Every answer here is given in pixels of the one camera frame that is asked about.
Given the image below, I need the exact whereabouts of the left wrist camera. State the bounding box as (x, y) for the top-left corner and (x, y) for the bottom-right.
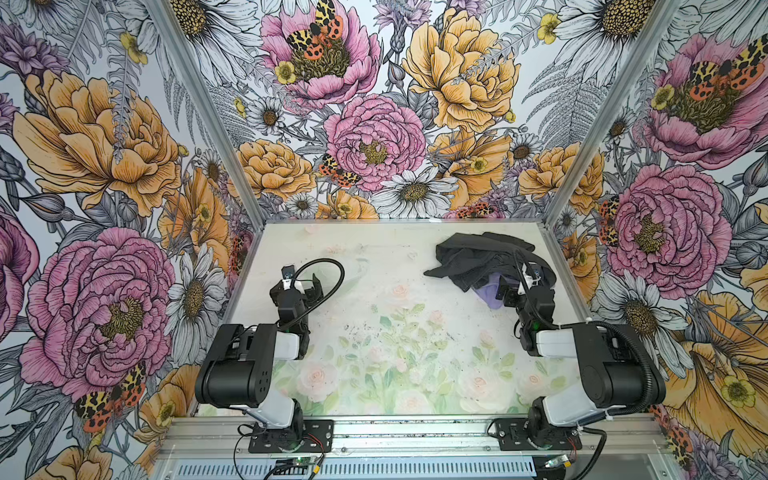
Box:
(281, 265), (296, 283)

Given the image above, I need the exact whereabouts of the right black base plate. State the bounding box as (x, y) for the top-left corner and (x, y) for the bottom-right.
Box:
(486, 417), (582, 452)

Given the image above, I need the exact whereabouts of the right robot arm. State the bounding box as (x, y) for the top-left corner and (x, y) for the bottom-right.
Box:
(496, 279), (666, 448)

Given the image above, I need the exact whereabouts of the white slotted cable duct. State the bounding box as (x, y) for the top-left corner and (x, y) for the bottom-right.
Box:
(162, 456), (537, 479)

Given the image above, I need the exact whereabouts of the aluminium front rail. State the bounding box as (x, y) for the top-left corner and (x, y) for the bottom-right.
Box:
(158, 414), (669, 460)

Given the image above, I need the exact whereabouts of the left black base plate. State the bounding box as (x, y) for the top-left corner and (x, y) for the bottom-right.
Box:
(248, 420), (335, 454)

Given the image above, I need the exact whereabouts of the dark grey cloth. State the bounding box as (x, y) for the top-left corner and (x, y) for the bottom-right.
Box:
(423, 232), (557, 292)

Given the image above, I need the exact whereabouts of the purple cloth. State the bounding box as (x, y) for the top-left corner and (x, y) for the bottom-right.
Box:
(472, 272), (519, 310)

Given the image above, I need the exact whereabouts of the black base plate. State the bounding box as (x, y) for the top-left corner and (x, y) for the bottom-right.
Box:
(486, 417), (582, 452)
(248, 420), (335, 454)

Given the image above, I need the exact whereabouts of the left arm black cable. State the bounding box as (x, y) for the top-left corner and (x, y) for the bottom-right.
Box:
(277, 257), (346, 332)

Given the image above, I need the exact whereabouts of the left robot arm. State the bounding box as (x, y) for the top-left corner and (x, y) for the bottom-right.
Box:
(195, 277), (324, 452)

